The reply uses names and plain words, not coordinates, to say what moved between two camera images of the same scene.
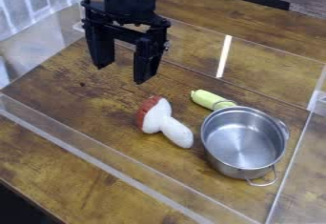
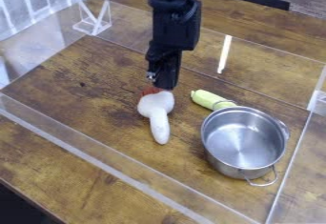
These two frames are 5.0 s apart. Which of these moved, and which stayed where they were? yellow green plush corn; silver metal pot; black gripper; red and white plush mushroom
Moved: red and white plush mushroom; black gripper
Stayed: yellow green plush corn; silver metal pot
